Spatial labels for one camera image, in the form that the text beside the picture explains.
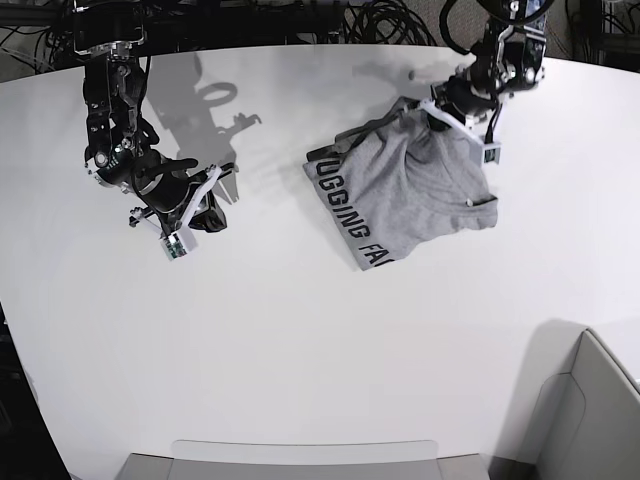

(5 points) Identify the grey chair bottom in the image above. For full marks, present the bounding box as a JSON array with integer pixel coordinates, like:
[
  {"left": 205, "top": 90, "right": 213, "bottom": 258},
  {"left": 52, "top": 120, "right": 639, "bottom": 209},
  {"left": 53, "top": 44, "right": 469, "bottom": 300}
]
[{"left": 117, "top": 440, "right": 489, "bottom": 479}]

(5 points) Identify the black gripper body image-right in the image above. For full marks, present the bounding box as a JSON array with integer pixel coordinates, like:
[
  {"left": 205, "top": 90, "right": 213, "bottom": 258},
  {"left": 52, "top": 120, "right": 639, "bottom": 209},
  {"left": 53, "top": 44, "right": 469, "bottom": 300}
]
[{"left": 427, "top": 74, "right": 513, "bottom": 144}]

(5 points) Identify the black cable bundle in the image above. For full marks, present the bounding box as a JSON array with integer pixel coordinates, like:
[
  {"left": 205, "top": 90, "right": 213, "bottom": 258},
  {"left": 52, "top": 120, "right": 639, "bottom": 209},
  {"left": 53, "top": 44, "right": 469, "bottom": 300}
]
[{"left": 344, "top": 2, "right": 439, "bottom": 47}]

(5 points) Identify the grey T-shirt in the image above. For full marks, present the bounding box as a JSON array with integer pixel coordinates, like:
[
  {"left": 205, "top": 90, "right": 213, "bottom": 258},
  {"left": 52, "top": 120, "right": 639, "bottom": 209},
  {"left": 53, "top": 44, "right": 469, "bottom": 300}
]
[{"left": 303, "top": 97, "right": 498, "bottom": 271}]

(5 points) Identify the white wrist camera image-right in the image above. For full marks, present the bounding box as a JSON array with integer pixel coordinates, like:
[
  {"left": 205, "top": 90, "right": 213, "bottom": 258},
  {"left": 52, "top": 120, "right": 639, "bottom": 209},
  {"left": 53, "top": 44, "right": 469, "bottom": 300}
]
[{"left": 480, "top": 142, "right": 502, "bottom": 166}]

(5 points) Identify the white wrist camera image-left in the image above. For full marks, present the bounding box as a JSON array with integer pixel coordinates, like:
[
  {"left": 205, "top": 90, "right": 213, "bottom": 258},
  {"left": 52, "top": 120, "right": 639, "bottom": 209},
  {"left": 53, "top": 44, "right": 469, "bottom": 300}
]
[{"left": 160, "top": 227, "right": 198, "bottom": 261}]

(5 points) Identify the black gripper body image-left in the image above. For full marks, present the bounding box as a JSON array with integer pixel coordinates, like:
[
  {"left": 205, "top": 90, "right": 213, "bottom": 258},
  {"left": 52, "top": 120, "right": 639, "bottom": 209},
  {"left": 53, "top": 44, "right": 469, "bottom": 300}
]
[{"left": 128, "top": 162, "right": 218, "bottom": 234}]

